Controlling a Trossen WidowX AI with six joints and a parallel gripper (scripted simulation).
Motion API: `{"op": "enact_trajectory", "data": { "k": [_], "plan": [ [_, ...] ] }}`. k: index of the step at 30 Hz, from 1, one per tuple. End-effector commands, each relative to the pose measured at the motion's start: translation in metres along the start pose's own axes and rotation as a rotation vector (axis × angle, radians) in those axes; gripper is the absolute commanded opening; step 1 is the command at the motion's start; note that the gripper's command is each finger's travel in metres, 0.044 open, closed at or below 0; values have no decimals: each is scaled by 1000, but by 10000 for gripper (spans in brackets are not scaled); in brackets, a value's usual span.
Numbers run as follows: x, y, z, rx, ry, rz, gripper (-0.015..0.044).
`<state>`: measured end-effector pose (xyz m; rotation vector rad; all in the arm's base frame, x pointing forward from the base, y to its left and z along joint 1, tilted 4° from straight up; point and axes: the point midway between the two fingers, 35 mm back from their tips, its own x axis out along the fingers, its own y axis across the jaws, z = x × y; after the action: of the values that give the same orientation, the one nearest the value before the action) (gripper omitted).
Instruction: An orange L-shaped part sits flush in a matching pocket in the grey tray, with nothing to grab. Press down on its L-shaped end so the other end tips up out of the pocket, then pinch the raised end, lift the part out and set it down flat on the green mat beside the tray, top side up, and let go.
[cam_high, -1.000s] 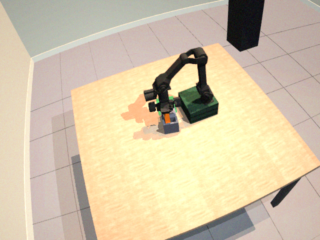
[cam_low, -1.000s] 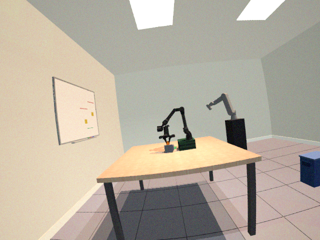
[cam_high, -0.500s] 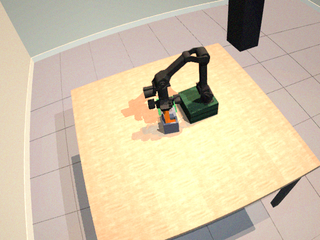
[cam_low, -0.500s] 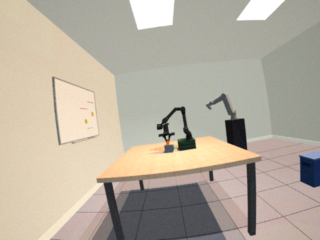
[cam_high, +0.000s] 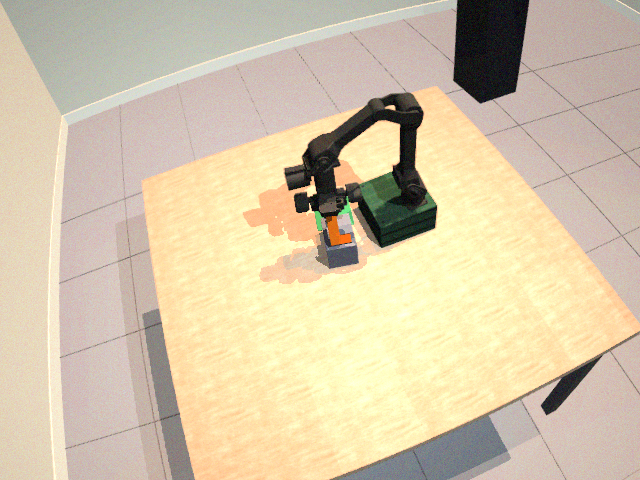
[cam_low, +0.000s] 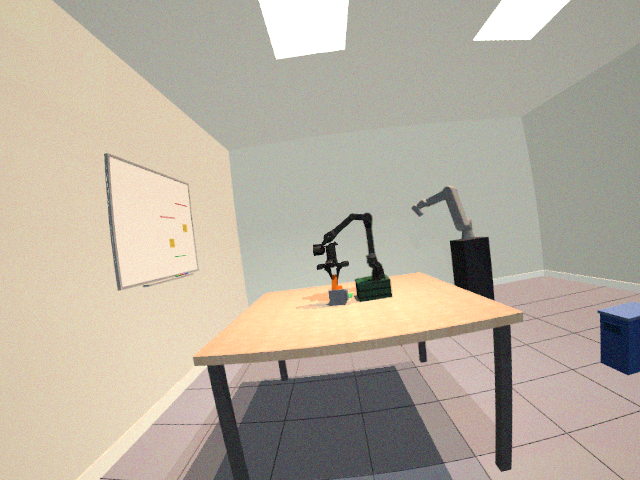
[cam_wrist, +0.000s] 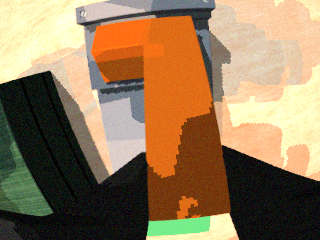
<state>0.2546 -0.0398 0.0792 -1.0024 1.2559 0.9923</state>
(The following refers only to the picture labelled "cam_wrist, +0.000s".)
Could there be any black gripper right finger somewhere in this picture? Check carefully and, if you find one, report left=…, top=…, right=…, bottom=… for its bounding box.
left=221, top=145, right=320, bottom=240

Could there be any orange l-shaped part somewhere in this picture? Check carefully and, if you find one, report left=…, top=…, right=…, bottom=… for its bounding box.
left=91, top=16, right=231, bottom=221

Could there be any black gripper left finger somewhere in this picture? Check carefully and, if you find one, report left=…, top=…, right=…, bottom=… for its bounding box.
left=0, top=152, right=149, bottom=240

